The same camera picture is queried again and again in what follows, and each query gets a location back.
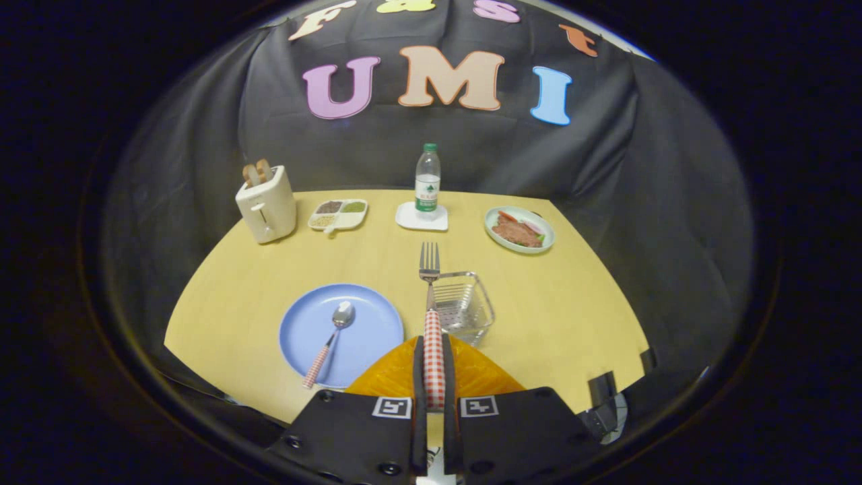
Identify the cream toaster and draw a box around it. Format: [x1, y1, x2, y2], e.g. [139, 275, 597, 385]
[235, 166, 298, 245]

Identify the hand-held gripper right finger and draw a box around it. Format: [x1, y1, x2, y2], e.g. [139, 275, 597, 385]
[441, 333, 601, 485]

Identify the fork with red checked handle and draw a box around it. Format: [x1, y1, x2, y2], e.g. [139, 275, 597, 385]
[419, 242, 446, 412]

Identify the white square coaster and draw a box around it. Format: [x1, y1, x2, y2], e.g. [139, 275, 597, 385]
[395, 201, 449, 232]

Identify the white divided seasoning dish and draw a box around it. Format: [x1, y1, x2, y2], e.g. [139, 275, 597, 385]
[308, 199, 369, 235]

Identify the sliced meat with vegetables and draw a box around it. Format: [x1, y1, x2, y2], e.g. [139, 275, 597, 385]
[492, 211, 545, 248]

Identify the clear water bottle green cap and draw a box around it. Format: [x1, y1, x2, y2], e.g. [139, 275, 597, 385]
[415, 143, 441, 213]

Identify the pale green plate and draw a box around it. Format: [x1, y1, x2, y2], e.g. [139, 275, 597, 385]
[484, 206, 556, 255]

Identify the spoon with red checked handle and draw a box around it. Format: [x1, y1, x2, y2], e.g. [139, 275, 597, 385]
[302, 301, 356, 390]

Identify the metal wire cutlery holder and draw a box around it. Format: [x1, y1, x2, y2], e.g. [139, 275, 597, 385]
[431, 271, 496, 348]

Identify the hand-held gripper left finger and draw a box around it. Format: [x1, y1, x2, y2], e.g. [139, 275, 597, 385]
[266, 335, 428, 485]

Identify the blue round plate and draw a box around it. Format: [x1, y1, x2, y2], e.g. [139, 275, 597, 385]
[279, 283, 405, 389]

